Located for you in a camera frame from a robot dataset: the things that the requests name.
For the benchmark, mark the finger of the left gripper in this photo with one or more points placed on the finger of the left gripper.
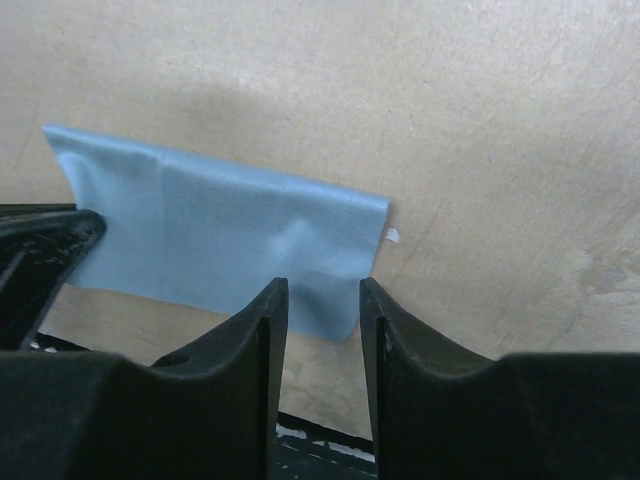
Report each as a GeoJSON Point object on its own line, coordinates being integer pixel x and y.
{"type": "Point", "coordinates": [41, 245]}

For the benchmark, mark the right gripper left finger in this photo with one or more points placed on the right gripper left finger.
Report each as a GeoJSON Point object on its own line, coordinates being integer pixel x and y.
{"type": "Point", "coordinates": [222, 392]}

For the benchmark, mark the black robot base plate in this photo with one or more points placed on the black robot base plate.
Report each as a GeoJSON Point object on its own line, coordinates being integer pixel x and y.
{"type": "Point", "coordinates": [303, 449]}

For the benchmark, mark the light blue cleaning cloth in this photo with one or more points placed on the light blue cleaning cloth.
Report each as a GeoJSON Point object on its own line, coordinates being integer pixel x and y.
{"type": "Point", "coordinates": [193, 230]}

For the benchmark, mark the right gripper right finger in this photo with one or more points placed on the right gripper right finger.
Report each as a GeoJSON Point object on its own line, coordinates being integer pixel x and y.
{"type": "Point", "coordinates": [418, 418]}

